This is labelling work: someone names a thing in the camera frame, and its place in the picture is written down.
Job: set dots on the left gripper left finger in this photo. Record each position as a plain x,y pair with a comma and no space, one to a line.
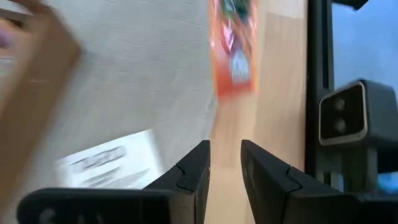
186,186

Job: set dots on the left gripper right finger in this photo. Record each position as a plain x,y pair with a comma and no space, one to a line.
270,193

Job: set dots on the white orange Tazo tea packet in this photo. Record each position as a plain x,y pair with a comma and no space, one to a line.
124,155

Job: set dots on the orange peach tea packet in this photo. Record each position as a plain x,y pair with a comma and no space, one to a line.
233,62

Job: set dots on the wooden tea box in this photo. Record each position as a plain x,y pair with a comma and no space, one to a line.
31,109

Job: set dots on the grey woven placemat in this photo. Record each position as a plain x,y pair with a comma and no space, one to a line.
140,62

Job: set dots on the grey table-level camera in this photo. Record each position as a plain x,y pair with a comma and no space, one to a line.
342,115

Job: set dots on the black metal table frame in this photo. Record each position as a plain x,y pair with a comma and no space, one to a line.
318,62

